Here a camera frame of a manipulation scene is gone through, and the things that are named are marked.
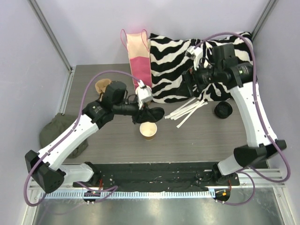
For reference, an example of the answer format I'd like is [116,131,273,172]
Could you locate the single brown paper cup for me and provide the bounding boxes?
[139,122,158,140]

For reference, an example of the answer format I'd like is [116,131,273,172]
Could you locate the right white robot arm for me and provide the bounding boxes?
[183,44,287,185]

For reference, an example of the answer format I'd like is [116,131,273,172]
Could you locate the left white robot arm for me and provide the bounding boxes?
[25,81,165,194]

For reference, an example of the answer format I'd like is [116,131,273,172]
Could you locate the white wrapped straw long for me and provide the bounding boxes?
[176,101,208,128]

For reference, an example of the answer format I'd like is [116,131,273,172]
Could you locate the zebra print pillow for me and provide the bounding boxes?
[149,32,253,104]

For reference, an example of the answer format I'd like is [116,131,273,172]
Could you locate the stack of black lids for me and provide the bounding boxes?
[214,101,233,119]

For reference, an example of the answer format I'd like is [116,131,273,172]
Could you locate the brown pulp cup carrier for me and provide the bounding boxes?
[95,78,112,101]

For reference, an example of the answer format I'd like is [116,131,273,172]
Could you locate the pink paper gift bag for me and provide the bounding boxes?
[120,29,152,88]

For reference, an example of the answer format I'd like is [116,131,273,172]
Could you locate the olive green cloth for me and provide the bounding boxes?
[39,113,89,158]

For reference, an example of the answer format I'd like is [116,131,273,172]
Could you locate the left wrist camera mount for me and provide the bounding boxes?
[135,80,153,110]

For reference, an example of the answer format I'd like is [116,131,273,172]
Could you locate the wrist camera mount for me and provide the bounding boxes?
[185,46,205,70]
[135,80,153,110]

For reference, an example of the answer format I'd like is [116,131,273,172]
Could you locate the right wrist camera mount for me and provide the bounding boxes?
[185,46,205,70]

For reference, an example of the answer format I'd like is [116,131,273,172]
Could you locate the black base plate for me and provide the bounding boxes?
[84,162,240,192]

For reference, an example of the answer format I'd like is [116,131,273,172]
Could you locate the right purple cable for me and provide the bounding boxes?
[192,32,291,207]

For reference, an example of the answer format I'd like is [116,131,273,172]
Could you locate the purple cable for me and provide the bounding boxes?
[192,32,291,207]
[23,71,143,207]

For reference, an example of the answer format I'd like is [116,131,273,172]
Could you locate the white slotted cable duct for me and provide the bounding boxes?
[45,189,215,199]

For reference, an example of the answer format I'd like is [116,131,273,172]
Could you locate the aluminium rail frame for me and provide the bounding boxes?
[238,169,285,188]

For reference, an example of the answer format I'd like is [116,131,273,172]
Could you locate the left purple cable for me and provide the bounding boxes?
[23,71,143,207]

